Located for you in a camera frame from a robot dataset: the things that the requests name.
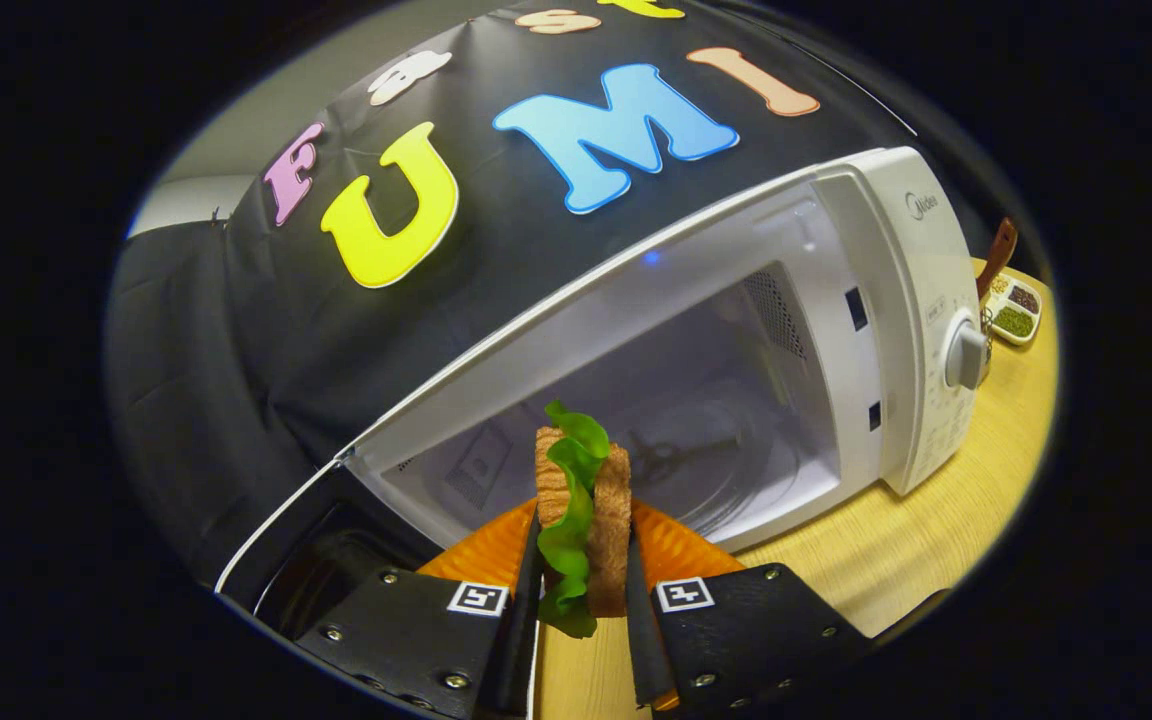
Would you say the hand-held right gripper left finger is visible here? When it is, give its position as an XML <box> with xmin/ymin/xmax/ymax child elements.
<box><xmin>294</xmin><ymin>497</ymin><xmax>545</xmax><ymax>720</ymax></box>

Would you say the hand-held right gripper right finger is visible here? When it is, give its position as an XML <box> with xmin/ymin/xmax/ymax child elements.
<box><xmin>624</xmin><ymin>497</ymin><xmax>872</xmax><ymax>716</ymax></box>

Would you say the lettuce sandwich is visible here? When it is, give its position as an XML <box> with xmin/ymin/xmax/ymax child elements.
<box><xmin>534</xmin><ymin>400</ymin><xmax>634</xmax><ymax>641</ymax></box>

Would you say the white microwave oven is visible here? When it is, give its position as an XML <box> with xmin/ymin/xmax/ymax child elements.
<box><xmin>214</xmin><ymin>145</ymin><xmax>992</xmax><ymax>641</ymax></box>

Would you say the black backdrop cloth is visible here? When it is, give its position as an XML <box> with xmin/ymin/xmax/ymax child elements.
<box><xmin>106</xmin><ymin>0</ymin><xmax>937</xmax><ymax>591</ymax></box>

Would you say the white divided dish of beans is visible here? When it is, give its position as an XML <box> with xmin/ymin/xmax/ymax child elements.
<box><xmin>981</xmin><ymin>270</ymin><xmax>1043</xmax><ymax>347</ymax></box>

